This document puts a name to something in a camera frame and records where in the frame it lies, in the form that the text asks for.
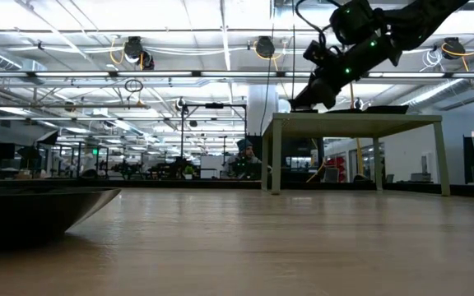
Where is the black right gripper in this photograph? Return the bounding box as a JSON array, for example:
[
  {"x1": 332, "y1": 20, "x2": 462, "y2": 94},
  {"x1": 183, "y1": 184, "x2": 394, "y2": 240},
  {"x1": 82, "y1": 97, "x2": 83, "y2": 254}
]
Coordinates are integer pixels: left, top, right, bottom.
[{"x1": 291, "y1": 35, "x2": 403, "y2": 110}]

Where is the black ceiling cable reel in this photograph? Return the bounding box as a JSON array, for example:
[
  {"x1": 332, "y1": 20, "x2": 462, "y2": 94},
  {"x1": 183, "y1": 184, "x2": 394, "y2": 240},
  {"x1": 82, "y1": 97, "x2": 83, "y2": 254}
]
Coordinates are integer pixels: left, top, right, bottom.
[
  {"x1": 122, "y1": 35, "x2": 156, "y2": 71},
  {"x1": 442, "y1": 36, "x2": 467, "y2": 61},
  {"x1": 254, "y1": 35, "x2": 277, "y2": 59}
]

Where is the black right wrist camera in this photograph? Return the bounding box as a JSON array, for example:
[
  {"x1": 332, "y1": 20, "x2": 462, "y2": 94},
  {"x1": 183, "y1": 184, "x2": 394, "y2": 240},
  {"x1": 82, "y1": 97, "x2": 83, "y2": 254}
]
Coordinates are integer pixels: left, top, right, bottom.
[{"x1": 329, "y1": 0, "x2": 382, "y2": 46}]

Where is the red tool cabinet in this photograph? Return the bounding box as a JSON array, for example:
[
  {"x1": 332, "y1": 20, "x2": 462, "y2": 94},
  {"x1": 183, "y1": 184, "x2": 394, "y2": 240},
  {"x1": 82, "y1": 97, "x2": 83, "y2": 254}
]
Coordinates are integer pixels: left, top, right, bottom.
[{"x1": 326, "y1": 155, "x2": 348, "y2": 183}]

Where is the black hanging cable with coil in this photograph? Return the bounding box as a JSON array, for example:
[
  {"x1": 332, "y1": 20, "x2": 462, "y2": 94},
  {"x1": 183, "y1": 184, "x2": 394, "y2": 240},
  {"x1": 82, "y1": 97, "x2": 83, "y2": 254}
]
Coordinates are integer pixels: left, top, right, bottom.
[{"x1": 290, "y1": 0, "x2": 296, "y2": 102}]

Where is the green-legged table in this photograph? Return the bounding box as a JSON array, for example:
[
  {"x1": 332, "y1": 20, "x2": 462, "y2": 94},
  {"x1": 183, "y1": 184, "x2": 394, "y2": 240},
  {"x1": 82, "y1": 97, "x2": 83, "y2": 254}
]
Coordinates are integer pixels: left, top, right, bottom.
[{"x1": 261, "y1": 112, "x2": 452, "y2": 197}]

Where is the person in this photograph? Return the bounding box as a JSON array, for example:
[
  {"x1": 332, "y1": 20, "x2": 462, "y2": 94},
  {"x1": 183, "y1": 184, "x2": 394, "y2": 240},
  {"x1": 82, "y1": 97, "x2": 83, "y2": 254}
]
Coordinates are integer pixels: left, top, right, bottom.
[{"x1": 222, "y1": 138, "x2": 272, "y2": 181}]

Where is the black frame gantry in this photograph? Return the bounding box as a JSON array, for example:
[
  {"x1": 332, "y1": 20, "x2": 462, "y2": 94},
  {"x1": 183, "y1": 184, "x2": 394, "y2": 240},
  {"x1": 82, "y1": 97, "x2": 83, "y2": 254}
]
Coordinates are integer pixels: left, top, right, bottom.
[{"x1": 180, "y1": 102, "x2": 248, "y2": 182}]

